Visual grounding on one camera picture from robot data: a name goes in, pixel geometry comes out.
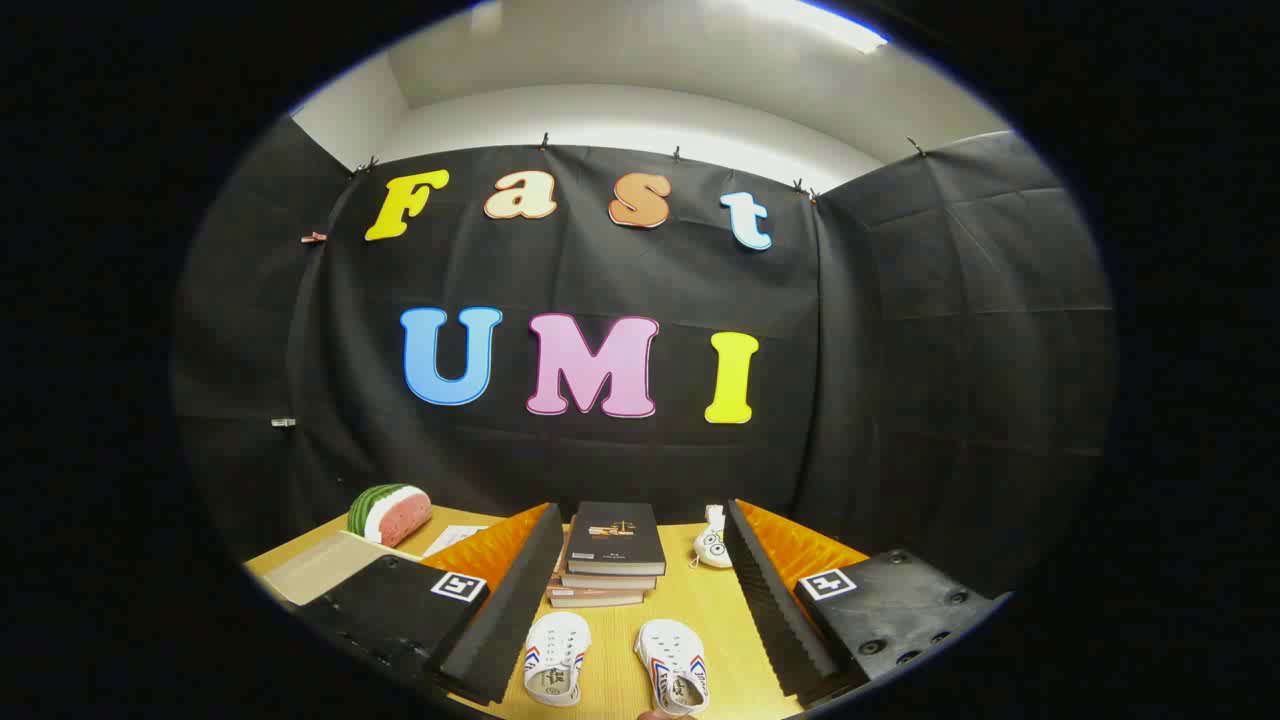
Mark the reddish brown cover book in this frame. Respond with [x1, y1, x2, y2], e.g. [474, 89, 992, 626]
[547, 584, 646, 610]

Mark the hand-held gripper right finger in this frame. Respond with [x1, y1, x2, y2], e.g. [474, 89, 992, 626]
[725, 498, 1002, 711]

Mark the white canvas shoe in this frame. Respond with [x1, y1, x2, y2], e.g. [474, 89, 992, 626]
[634, 618, 711, 717]
[523, 611, 593, 708]

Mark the black cover book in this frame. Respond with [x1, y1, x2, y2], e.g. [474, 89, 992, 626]
[566, 501, 667, 577]

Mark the watermelon slice toy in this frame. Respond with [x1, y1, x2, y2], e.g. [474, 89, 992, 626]
[347, 484, 433, 548]

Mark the white portrait cover book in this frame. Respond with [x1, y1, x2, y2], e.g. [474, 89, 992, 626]
[422, 525, 489, 558]

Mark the beige fabric storage box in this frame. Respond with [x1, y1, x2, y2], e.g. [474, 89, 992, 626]
[262, 530, 421, 608]

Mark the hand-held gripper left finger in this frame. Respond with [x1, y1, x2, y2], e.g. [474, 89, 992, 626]
[300, 502, 566, 707]

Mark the white plush toy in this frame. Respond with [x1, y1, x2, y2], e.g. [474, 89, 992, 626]
[693, 504, 734, 570]

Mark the dark brown cover book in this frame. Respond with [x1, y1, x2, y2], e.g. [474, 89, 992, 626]
[558, 568, 658, 592]

